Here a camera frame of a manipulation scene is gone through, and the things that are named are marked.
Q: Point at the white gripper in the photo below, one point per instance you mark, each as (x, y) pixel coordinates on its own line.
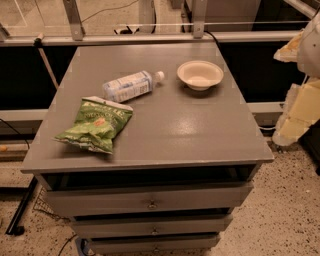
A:
(310, 50)

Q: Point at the clear blue plastic water bottle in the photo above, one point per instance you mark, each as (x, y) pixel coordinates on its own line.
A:
(131, 86)

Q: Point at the white paper bowl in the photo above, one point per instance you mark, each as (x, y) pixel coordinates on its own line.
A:
(200, 75)

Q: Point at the grey drawer cabinet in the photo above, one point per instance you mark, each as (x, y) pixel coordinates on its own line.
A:
(176, 136)

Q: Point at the bottom grey drawer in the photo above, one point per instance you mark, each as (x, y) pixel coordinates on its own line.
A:
(155, 243)

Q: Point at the green chip bag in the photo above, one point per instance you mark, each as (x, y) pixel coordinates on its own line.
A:
(97, 123)

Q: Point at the middle grey drawer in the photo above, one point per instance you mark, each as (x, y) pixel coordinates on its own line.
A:
(154, 226)

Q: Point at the black metal floor bar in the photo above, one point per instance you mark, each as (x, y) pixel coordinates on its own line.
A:
(14, 228)

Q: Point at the grey metal rail frame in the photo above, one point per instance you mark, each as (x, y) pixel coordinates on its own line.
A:
(107, 21)

